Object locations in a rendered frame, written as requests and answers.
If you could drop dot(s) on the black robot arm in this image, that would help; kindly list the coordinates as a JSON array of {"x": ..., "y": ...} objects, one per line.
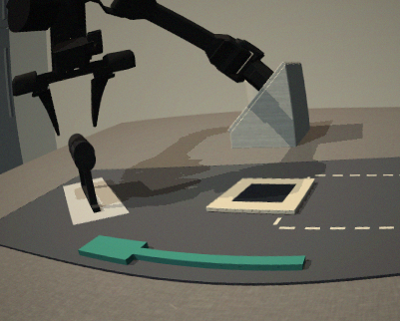
[{"x": 226, "y": 53}]

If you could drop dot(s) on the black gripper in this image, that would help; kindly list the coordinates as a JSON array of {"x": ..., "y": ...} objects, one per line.
[{"x": 102, "y": 71}]

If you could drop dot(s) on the cream square tile with black centre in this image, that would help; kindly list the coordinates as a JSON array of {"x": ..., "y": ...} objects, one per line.
[{"x": 264, "y": 195}]

